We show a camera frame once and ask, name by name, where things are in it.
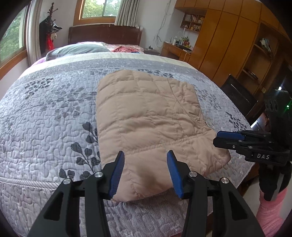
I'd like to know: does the coat rack with dark clothes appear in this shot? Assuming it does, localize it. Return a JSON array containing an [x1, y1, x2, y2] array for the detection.
[[39, 2, 63, 55]]

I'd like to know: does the dark chair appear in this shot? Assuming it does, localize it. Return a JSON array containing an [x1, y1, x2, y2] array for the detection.
[[221, 74, 259, 116]]

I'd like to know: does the large wooden framed window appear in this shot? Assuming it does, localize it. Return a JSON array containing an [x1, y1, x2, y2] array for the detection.
[[0, 7, 29, 77]]

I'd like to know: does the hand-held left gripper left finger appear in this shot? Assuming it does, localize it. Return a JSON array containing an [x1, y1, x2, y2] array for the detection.
[[27, 150, 125, 237]]

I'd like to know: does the white wall cable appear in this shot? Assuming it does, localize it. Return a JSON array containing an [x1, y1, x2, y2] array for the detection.
[[154, 0, 175, 47]]

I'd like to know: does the grey pillow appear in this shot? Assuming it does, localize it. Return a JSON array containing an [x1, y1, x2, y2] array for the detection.
[[45, 44, 113, 61]]

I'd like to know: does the wooden wardrobe with shelves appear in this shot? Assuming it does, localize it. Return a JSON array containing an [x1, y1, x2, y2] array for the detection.
[[174, 0, 292, 119]]

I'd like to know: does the beige curtain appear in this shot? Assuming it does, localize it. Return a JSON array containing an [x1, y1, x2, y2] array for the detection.
[[114, 0, 141, 28]]

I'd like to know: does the red patterned cloth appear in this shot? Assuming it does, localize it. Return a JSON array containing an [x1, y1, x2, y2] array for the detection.
[[112, 45, 143, 53]]

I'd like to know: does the purple blanket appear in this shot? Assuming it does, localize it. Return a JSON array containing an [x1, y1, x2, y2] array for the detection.
[[31, 57, 47, 67]]

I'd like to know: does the grey floral quilted bedspread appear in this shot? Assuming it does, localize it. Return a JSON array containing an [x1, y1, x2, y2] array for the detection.
[[0, 53, 256, 237]]

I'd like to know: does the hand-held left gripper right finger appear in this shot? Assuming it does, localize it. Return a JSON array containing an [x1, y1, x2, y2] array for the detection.
[[167, 150, 262, 237]]

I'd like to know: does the dark nightstand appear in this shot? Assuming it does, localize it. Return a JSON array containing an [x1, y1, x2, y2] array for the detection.
[[144, 46, 160, 56]]

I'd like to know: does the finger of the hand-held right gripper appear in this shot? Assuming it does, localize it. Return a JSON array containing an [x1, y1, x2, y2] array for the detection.
[[213, 137, 243, 151], [216, 131, 245, 141]]

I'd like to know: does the wooden desk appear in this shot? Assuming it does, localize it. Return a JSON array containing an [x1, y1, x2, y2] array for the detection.
[[161, 42, 193, 63]]

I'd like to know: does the white sheer curtain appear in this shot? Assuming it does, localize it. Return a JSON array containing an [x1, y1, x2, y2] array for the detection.
[[27, 0, 43, 67]]

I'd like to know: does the beige quilted jacket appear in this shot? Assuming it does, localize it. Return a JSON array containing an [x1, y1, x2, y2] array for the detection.
[[96, 70, 231, 202]]

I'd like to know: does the small wooden framed window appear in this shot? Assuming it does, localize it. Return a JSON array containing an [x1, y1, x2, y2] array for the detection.
[[73, 0, 124, 27]]

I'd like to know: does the dark wooden headboard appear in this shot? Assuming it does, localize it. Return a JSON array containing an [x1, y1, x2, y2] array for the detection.
[[68, 24, 143, 46]]

